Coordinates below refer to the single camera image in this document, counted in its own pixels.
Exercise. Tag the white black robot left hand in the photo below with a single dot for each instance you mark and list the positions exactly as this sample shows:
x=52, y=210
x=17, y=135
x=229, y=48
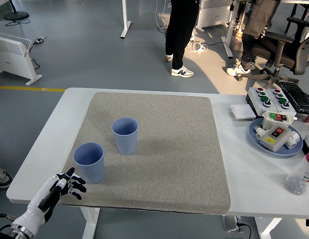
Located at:
x=37, y=199

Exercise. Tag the blue ribbed plastic cup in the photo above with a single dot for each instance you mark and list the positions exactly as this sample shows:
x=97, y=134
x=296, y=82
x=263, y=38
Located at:
x=90, y=169
x=125, y=142

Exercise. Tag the white push-button control box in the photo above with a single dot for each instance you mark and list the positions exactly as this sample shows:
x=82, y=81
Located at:
x=262, y=95
x=278, y=95

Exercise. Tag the person's shoe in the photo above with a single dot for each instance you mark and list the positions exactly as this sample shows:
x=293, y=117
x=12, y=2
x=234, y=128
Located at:
x=2, y=179

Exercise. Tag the white table leg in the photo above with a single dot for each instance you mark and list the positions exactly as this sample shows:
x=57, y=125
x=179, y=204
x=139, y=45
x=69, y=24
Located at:
x=267, y=227
x=90, y=222

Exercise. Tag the grey-brown table mat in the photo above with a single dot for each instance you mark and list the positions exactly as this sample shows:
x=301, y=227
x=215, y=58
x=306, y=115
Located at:
x=156, y=149

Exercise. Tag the white panel heater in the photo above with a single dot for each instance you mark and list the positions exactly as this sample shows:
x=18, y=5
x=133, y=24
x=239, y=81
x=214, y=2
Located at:
x=214, y=15
x=12, y=57

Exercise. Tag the black round stand base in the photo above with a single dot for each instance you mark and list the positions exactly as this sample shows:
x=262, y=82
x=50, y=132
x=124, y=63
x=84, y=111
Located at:
x=16, y=16

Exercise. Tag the white desk leg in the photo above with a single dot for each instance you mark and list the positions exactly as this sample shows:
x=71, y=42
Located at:
x=125, y=25
x=230, y=30

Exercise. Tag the person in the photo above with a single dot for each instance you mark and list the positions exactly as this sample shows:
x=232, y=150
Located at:
x=256, y=25
x=179, y=30

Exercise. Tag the white pipe fitting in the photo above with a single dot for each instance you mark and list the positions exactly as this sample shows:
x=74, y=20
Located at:
x=293, y=139
x=259, y=133

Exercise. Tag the blue round plate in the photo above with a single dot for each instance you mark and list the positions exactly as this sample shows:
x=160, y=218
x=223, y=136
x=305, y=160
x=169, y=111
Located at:
x=281, y=153

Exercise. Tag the clear bottle with red cap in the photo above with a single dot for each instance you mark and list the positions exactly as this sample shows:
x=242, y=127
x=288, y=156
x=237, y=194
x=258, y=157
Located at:
x=299, y=176

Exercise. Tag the black wrapped keyboard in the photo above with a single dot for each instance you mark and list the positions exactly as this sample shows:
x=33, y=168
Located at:
x=297, y=97

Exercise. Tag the black office chair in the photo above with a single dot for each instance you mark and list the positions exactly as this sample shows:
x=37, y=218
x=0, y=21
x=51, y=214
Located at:
x=298, y=57

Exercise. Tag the white wall switch plate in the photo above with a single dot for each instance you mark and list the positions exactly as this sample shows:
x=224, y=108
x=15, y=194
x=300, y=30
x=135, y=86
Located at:
x=242, y=110

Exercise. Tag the white green-red button switch box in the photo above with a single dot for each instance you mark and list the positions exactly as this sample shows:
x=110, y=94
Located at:
x=267, y=123

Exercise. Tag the grey red-button switch box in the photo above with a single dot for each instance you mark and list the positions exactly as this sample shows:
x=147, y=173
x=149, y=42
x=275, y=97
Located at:
x=276, y=143

